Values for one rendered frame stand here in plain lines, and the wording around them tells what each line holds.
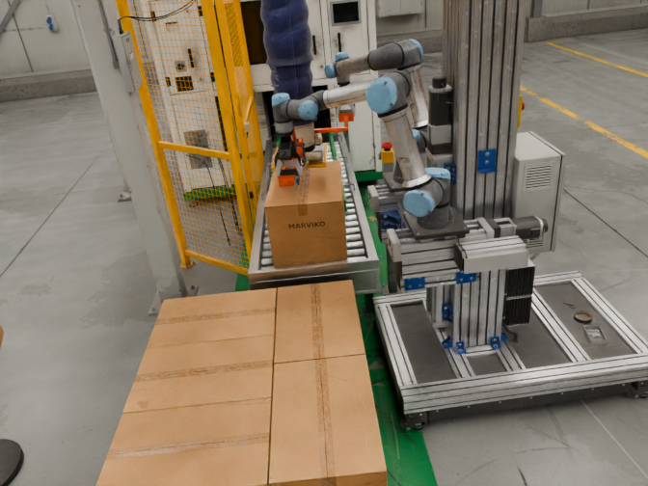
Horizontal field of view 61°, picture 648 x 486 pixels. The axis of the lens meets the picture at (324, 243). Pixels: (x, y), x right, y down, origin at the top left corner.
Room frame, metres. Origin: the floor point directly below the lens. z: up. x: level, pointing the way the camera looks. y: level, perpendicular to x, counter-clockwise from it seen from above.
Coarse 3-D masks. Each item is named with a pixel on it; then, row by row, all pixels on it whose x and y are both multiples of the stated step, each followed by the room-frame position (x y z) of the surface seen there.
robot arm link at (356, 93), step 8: (400, 72) 2.11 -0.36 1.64; (368, 80) 2.18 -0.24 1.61; (408, 80) 2.03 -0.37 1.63; (336, 88) 2.26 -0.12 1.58; (344, 88) 2.21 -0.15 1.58; (352, 88) 2.19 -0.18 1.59; (360, 88) 2.16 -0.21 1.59; (320, 96) 2.27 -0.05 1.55; (328, 96) 2.24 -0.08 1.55; (336, 96) 2.22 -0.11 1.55; (344, 96) 2.20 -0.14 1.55; (352, 96) 2.18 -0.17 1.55; (360, 96) 2.16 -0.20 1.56; (320, 104) 2.26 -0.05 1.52; (328, 104) 2.25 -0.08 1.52; (336, 104) 2.23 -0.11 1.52; (344, 104) 2.22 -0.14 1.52
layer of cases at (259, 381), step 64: (192, 320) 2.20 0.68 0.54; (256, 320) 2.15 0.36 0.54; (320, 320) 2.09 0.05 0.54; (192, 384) 1.75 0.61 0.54; (256, 384) 1.71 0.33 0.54; (320, 384) 1.67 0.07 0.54; (128, 448) 1.44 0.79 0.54; (192, 448) 1.41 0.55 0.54; (256, 448) 1.38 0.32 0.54; (320, 448) 1.35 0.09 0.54
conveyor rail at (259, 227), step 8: (272, 144) 4.81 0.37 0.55; (264, 160) 4.27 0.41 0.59; (264, 168) 4.09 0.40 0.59; (264, 176) 3.91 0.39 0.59; (264, 184) 3.75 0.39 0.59; (264, 200) 3.47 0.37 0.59; (256, 216) 3.21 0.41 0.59; (264, 216) 3.27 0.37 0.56; (256, 224) 3.10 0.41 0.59; (264, 224) 3.20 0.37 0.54; (256, 232) 2.98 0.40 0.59; (256, 240) 2.88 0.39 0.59; (256, 248) 2.78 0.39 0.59; (256, 256) 2.68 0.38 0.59; (256, 264) 2.59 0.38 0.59
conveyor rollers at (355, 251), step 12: (336, 144) 4.68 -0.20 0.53; (348, 192) 3.60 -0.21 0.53; (348, 204) 3.34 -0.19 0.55; (348, 216) 3.17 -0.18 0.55; (348, 228) 3.06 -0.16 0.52; (264, 240) 2.97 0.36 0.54; (348, 240) 2.88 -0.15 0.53; (360, 240) 2.88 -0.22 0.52; (264, 252) 2.81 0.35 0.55; (348, 252) 2.71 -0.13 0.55; (360, 252) 2.70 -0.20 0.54; (264, 264) 2.70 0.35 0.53
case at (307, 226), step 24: (312, 168) 3.04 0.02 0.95; (336, 168) 3.00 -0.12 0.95; (288, 192) 2.72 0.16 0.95; (312, 192) 2.68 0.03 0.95; (336, 192) 2.65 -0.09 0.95; (288, 216) 2.55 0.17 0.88; (312, 216) 2.54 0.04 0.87; (336, 216) 2.54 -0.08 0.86; (288, 240) 2.55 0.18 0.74; (312, 240) 2.54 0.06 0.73; (336, 240) 2.54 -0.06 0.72; (288, 264) 2.55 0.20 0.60
